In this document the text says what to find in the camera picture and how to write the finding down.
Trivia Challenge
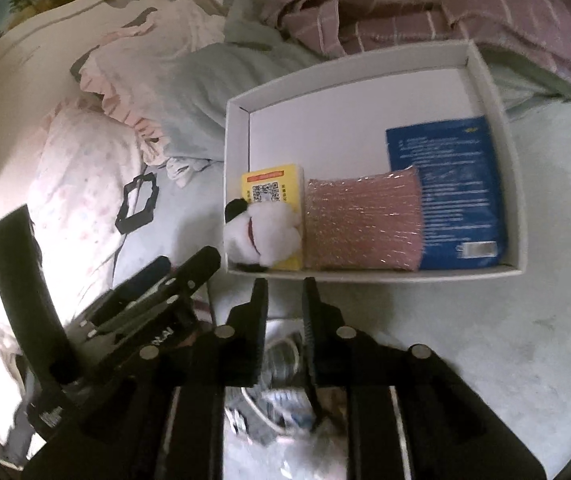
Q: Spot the pink sparkly scrub sponge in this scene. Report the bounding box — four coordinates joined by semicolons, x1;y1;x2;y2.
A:
304;166;424;272

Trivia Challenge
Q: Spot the grey fleece blanket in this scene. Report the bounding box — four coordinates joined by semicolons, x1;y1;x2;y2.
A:
157;0;571;162

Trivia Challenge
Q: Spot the dark blue printed packet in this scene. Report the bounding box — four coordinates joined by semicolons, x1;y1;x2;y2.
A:
386;116;507;271

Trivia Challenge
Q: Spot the grey plaid slipper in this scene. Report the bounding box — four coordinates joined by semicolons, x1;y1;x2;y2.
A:
224;333;325;446

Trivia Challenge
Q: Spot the pink ruffled pillow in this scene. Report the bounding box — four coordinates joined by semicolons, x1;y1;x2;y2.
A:
79;0;224;165

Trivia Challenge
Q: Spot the white bed headboard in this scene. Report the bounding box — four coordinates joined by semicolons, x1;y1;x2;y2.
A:
0;0;152;212

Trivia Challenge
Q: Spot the white cardboard box tray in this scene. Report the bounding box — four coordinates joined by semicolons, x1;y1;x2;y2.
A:
223;40;528;283

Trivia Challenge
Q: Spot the white floral pillow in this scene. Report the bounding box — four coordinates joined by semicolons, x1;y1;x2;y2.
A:
25;100;143;324

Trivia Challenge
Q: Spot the yellow sponge pack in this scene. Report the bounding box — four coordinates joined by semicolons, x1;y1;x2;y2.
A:
241;164;304;272

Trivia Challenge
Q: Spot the purple striped blanket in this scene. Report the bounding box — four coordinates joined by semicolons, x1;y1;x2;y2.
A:
261;0;571;84

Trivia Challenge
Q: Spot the white plush dog toy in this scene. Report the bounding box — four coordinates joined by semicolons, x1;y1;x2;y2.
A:
222;198;303;268

